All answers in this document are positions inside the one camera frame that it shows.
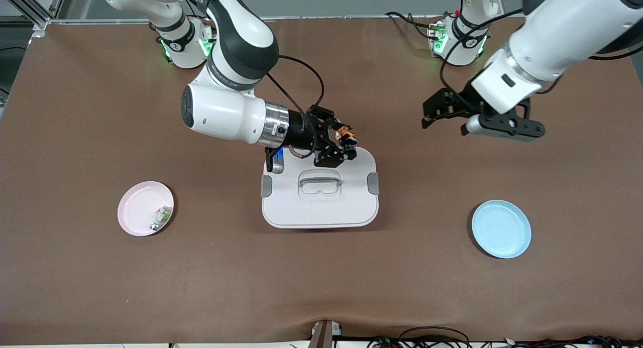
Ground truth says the white lidded storage box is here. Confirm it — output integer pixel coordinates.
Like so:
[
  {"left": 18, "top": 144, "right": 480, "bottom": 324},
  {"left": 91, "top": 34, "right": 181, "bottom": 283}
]
[{"left": 260, "top": 147, "right": 380, "bottom": 229}]

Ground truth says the light blue round plate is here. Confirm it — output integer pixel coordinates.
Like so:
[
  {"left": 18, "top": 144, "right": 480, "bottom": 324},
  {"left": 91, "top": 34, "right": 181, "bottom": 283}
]
[{"left": 471, "top": 199, "right": 532, "bottom": 259}]

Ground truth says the pink round plate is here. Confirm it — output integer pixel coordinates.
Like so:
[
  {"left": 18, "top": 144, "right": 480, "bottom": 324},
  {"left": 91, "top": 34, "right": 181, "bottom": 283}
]
[{"left": 117, "top": 181, "right": 175, "bottom": 237}]

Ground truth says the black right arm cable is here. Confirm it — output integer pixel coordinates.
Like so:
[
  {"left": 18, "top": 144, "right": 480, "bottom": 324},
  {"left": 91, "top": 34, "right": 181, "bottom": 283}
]
[{"left": 266, "top": 54, "right": 325, "bottom": 160}]

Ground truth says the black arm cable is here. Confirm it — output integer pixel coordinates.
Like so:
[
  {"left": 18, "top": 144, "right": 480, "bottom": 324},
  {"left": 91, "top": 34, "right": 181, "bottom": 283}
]
[
  {"left": 266, "top": 54, "right": 325, "bottom": 160},
  {"left": 439, "top": 9, "right": 525, "bottom": 102}
]

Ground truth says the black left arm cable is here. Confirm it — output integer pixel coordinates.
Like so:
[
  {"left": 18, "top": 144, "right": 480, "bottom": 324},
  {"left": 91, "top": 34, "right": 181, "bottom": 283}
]
[{"left": 439, "top": 9, "right": 525, "bottom": 102}]

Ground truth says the black base power cable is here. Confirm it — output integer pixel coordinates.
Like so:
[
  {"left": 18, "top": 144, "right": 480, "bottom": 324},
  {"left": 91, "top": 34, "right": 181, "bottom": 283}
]
[{"left": 385, "top": 11, "right": 438, "bottom": 41}]

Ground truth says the green and white switch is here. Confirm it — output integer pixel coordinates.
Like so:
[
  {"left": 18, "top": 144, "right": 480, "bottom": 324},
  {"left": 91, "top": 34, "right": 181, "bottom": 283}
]
[{"left": 150, "top": 205, "right": 174, "bottom": 232}]

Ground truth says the brown camera post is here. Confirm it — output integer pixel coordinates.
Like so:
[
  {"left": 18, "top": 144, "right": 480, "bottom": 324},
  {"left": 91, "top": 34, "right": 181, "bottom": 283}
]
[{"left": 307, "top": 319, "right": 343, "bottom": 348}]

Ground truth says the black looped cable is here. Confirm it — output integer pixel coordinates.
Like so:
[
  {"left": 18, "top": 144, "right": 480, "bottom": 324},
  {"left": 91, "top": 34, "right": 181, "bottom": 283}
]
[{"left": 398, "top": 326, "right": 471, "bottom": 348}]

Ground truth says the black cable bundle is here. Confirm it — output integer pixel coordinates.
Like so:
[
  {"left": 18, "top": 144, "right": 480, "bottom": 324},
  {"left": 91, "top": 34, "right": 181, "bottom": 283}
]
[{"left": 502, "top": 335, "right": 643, "bottom": 348}]

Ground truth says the aluminium frame profile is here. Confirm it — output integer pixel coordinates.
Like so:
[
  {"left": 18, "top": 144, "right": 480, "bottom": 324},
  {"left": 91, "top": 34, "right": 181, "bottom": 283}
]
[{"left": 0, "top": 0, "right": 68, "bottom": 32}]

